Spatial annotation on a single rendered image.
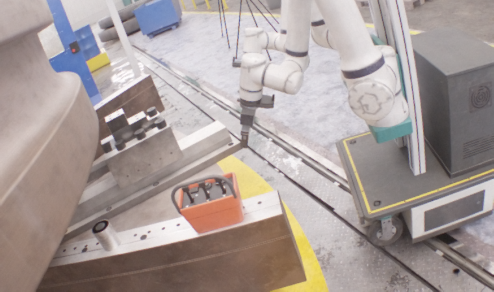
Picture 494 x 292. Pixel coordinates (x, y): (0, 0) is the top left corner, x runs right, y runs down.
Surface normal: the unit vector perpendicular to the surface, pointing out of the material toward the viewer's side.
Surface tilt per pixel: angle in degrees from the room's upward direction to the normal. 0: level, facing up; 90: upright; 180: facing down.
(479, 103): 90
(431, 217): 90
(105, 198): 72
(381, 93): 94
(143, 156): 90
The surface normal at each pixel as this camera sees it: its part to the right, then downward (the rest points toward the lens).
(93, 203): 0.30, 0.00
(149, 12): 0.10, 0.43
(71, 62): 0.42, 0.29
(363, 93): -0.37, 0.59
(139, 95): 0.72, 0.09
